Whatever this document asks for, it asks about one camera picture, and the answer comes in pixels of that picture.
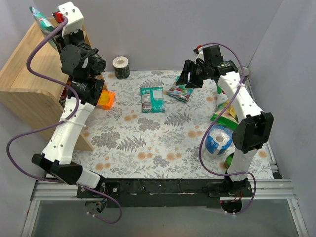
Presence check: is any Fox's mint blossom candy bag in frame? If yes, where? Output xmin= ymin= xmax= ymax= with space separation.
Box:
xmin=167 ymin=76 xmax=193 ymax=102

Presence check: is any teal fox's bag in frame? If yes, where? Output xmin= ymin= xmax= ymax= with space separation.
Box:
xmin=140 ymin=87 xmax=165 ymax=113
xmin=29 ymin=6 xmax=55 ymax=38

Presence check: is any teal Fox's bag back side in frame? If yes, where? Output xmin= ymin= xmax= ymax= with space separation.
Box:
xmin=140 ymin=87 xmax=165 ymax=113

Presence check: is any red fruit gummy bag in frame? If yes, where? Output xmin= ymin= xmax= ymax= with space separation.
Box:
xmin=59 ymin=88 xmax=68 ymax=107

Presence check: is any small orange candy bag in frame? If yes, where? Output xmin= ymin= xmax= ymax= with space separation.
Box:
xmin=96 ymin=90 xmax=116 ymax=110

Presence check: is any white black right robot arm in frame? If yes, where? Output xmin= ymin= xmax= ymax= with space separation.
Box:
xmin=176 ymin=43 xmax=274 ymax=197

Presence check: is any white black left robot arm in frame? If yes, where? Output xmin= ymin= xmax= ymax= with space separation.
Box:
xmin=32 ymin=30 xmax=106 ymax=192

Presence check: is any wooden shelf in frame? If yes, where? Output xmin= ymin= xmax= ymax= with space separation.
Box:
xmin=0 ymin=22 xmax=94 ymax=151

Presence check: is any tin can orange label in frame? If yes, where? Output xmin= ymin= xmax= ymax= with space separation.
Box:
xmin=243 ymin=67 xmax=250 ymax=77

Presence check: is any dark tape roll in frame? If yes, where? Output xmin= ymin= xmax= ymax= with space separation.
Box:
xmin=112 ymin=56 xmax=130 ymax=79

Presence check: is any green white Chuba chips bag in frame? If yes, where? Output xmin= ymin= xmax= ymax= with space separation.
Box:
xmin=210 ymin=86 xmax=239 ymax=130

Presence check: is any floral patterned table mat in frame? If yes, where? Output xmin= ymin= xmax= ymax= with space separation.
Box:
xmin=45 ymin=70 xmax=275 ymax=180

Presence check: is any green glass bottle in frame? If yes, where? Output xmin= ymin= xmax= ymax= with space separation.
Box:
xmin=224 ymin=153 xmax=234 ymax=169

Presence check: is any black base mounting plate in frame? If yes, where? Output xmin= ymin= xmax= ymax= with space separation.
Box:
xmin=77 ymin=178 xmax=253 ymax=208

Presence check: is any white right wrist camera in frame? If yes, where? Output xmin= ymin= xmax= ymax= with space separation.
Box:
xmin=193 ymin=45 xmax=205 ymax=66

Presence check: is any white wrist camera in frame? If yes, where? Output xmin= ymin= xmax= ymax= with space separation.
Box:
xmin=57 ymin=1 xmax=84 ymax=37
xmin=193 ymin=45 xmax=205 ymax=66

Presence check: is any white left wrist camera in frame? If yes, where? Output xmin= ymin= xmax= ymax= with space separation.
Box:
xmin=57 ymin=1 xmax=84 ymax=37

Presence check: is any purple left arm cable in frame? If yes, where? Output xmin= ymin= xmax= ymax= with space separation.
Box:
xmin=6 ymin=17 xmax=123 ymax=225

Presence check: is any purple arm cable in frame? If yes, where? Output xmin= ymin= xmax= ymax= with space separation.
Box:
xmin=194 ymin=43 xmax=257 ymax=215
xmin=6 ymin=17 xmax=123 ymax=225

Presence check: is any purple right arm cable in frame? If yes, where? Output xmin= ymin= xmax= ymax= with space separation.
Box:
xmin=194 ymin=43 xmax=257 ymax=215

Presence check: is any aluminium frame rail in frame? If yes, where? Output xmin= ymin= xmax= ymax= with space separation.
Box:
xmin=21 ymin=177 xmax=308 ymax=237

